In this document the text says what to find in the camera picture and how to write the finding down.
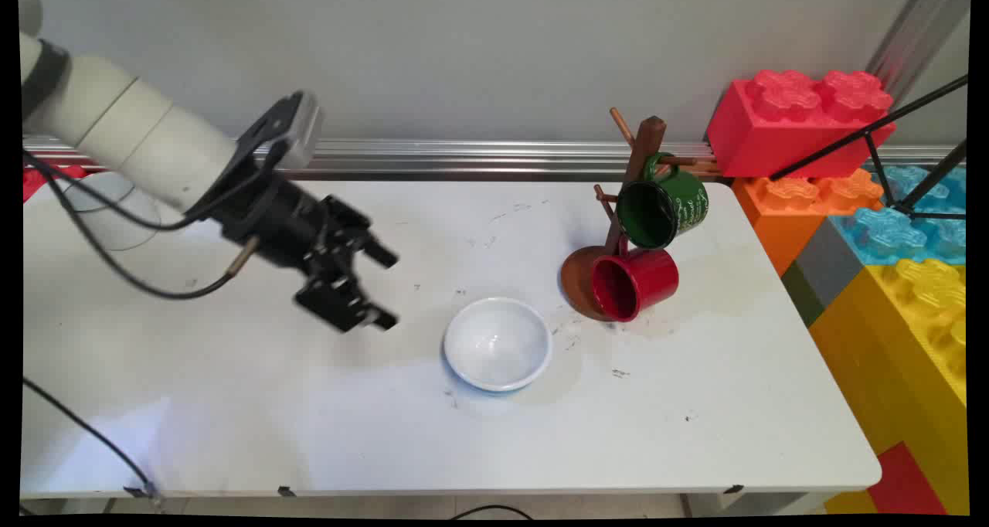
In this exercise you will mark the red enamel mug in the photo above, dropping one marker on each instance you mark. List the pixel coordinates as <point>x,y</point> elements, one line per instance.
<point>649,276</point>

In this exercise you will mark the orange studded toy brick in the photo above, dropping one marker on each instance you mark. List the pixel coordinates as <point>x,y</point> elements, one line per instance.
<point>780,218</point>

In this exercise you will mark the aluminium rail along wall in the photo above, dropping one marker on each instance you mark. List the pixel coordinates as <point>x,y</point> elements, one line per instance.
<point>463,156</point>

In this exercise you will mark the blue studded toy brick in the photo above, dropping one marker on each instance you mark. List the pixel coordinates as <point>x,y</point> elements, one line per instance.
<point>888,233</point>

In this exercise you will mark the grey toy block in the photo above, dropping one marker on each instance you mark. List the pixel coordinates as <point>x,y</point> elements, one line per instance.
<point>830,264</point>

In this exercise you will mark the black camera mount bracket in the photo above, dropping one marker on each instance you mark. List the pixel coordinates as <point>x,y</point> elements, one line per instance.
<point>247,152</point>

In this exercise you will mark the dark green toy block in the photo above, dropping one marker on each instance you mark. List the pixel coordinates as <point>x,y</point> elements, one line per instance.
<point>802,295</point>

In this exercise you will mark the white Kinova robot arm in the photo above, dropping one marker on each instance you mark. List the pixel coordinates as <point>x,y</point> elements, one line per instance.
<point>139,133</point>

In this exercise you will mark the white bowl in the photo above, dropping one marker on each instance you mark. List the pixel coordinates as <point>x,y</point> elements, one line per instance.
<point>497,345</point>

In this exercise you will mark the green enamel mug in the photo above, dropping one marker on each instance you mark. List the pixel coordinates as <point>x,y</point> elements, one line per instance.
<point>684,202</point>

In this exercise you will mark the brown wooden mug tree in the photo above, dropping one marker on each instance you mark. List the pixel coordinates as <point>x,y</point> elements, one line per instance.
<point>645,137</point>

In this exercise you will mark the black tripod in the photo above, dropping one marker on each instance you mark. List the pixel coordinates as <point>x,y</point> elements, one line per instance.
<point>867,132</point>

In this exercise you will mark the white enamel mug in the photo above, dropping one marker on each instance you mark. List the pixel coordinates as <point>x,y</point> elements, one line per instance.
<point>116,229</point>

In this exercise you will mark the yellow studded toy brick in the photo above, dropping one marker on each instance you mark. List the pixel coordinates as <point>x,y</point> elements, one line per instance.
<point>904,341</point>

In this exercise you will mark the large red studded brick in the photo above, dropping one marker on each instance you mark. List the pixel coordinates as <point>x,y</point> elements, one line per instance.
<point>780,125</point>

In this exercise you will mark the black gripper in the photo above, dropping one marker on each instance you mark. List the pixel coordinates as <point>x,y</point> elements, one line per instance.
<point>270,222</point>

